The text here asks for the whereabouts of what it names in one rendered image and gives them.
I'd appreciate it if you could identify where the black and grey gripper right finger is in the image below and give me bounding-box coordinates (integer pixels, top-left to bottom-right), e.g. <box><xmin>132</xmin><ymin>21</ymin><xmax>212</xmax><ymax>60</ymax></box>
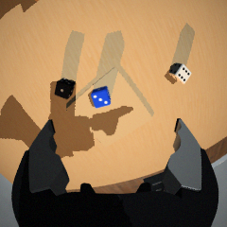
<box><xmin>161</xmin><ymin>118</ymin><xmax>218</xmax><ymax>227</ymax></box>

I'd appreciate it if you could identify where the white die with black pips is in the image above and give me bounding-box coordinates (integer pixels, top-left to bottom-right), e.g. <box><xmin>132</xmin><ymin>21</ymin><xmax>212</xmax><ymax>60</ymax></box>
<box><xmin>169</xmin><ymin>62</ymin><xmax>191</xmax><ymax>84</ymax></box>

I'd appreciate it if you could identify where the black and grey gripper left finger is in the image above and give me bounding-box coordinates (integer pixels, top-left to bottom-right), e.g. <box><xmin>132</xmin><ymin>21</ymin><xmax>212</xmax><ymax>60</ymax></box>
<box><xmin>11</xmin><ymin>119</ymin><xmax>69</xmax><ymax>227</ymax></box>

